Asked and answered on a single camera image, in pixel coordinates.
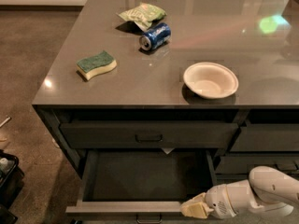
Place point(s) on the grey drawer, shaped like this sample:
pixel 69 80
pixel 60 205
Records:
pixel 267 138
pixel 146 187
pixel 226 179
pixel 148 134
pixel 242 164

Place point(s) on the black bin with bottles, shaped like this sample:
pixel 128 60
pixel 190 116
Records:
pixel 10 186

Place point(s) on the metal rod on floor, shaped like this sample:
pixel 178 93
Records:
pixel 5 121

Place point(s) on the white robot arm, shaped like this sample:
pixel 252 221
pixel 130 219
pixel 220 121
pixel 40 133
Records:
pixel 267 193

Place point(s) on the green chip bag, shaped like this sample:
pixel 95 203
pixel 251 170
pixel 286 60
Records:
pixel 143 16

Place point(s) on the grey counter cabinet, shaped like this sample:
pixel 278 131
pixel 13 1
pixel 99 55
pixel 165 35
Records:
pixel 256 39

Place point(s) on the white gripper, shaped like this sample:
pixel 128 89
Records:
pixel 217 199

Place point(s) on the green yellow sponge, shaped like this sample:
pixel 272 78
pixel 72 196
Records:
pixel 96 65

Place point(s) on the white paper bowl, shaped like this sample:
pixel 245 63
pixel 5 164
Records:
pixel 210 80

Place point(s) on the blue soda can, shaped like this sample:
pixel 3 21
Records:
pixel 155 37

